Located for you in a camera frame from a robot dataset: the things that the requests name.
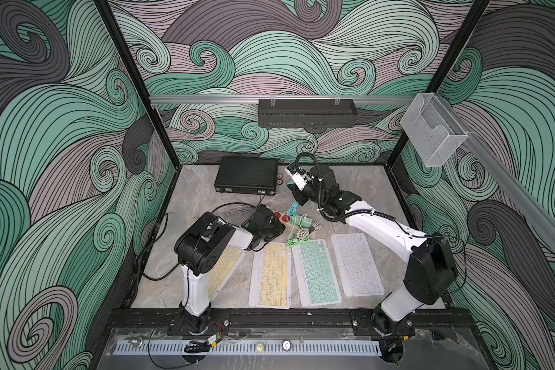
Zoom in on teal charger plug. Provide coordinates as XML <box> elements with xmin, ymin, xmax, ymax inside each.
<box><xmin>286</xmin><ymin>180</ymin><xmax>298</xmax><ymax>192</ymax></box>

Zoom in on yellow wireless keyboard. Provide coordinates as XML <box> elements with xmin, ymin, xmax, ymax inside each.
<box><xmin>248</xmin><ymin>243</ymin><xmax>291</xmax><ymax>310</ymax></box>
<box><xmin>208</xmin><ymin>247</ymin><xmax>246</xmax><ymax>301</ymax></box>

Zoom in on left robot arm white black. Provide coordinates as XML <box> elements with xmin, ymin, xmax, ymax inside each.
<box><xmin>174</xmin><ymin>204</ymin><xmax>285</xmax><ymax>333</ymax></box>

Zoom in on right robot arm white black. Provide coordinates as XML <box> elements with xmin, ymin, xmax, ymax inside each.
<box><xmin>286</xmin><ymin>163</ymin><xmax>459</xmax><ymax>335</ymax></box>

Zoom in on black computer box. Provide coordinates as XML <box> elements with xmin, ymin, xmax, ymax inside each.
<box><xmin>214</xmin><ymin>157</ymin><xmax>278</xmax><ymax>196</ymax></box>

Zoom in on black power cable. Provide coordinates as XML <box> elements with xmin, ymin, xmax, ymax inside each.
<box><xmin>136</xmin><ymin>201</ymin><xmax>260</xmax><ymax>282</ymax></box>

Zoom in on black wall shelf tray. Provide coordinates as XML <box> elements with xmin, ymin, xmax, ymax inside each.
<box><xmin>257</xmin><ymin>98</ymin><xmax>358</xmax><ymax>129</ymax></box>

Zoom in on green wireless keyboard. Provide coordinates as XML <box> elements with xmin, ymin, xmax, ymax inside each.
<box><xmin>292</xmin><ymin>239</ymin><xmax>342</xmax><ymax>308</ymax></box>

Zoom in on white wireless keyboard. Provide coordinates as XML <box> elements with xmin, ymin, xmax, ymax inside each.
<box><xmin>331</xmin><ymin>233</ymin><xmax>385</xmax><ymax>297</ymax></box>

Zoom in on clear acrylic wall holder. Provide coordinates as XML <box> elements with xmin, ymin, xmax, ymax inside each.
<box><xmin>400</xmin><ymin>92</ymin><xmax>468</xmax><ymax>167</ymax></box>

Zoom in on white slotted cable duct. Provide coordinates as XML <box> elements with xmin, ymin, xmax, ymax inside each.
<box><xmin>113</xmin><ymin>339</ymin><xmax>382</xmax><ymax>357</ymax></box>

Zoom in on aluminium wall rail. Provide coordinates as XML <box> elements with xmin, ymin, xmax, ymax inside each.
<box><xmin>150</xmin><ymin>94</ymin><xmax>414</xmax><ymax>106</ymax></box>

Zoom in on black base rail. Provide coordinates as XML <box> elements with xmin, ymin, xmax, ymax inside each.
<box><xmin>105</xmin><ymin>308</ymin><xmax>476</xmax><ymax>338</ymax></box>

